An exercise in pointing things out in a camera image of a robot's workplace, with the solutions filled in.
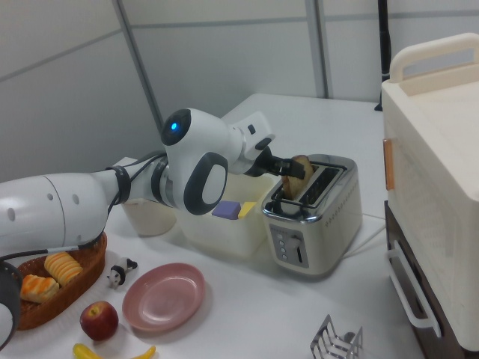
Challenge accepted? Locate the cream chrome toaster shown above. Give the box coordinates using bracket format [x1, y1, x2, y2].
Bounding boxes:
[260, 153, 364, 280]

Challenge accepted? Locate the orange glazed pastry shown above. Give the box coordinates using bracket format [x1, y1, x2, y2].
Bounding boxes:
[19, 274, 61, 304]

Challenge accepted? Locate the dark oven with white handle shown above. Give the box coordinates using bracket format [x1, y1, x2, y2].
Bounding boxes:
[384, 200, 479, 359]

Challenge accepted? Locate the white round container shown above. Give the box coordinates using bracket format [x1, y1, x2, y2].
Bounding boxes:
[111, 154, 177, 237]

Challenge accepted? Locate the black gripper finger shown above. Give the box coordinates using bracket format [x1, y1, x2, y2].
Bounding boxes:
[275, 160, 312, 179]
[266, 152, 295, 168]

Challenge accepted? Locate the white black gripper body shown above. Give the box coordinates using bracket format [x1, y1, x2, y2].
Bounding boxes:
[230, 110, 277, 177]

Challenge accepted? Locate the copper cabinet door handle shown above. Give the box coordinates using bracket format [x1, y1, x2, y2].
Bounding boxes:
[382, 138, 397, 192]

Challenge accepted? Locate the white plastic bin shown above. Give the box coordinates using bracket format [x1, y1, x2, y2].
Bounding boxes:
[174, 172, 275, 260]

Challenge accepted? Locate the black pole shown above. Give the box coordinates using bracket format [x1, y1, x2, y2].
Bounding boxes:
[374, 0, 392, 112]

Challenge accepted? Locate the red apple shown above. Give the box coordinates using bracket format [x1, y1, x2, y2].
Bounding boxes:
[79, 301, 120, 343]

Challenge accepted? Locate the panda toy figure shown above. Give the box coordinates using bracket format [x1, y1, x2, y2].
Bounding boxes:
[106, 257, 138, 290]

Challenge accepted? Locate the cream oven appliance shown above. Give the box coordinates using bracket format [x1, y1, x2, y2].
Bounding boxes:
[380, 32, 479, 353]

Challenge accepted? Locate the toasted bread slice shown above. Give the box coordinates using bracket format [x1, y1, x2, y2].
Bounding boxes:
[281, 154, 315, 201]

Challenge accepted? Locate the yellow toy banana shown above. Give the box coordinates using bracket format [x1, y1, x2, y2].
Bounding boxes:
[72, 343, 157, 359]

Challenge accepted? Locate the metal toast rack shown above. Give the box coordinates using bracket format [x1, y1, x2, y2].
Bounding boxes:
[309, 313, 365, 359]

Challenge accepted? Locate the striped yellow bread roll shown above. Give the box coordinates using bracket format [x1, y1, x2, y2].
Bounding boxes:
[43, 251, 85, 287]

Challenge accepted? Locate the brown wicker basket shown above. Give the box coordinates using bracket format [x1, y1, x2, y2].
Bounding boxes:
[16, 230, 109, 331]

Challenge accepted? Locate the pink plate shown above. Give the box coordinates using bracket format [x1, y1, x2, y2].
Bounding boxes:
[121, 262, 207, 334]

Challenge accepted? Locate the purple foam block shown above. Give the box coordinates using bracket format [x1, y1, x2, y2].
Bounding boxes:
[211, 200, 242, 220]

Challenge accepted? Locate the white toaster power cable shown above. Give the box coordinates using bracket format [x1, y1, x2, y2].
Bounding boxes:
[343, 212, 387, 260]

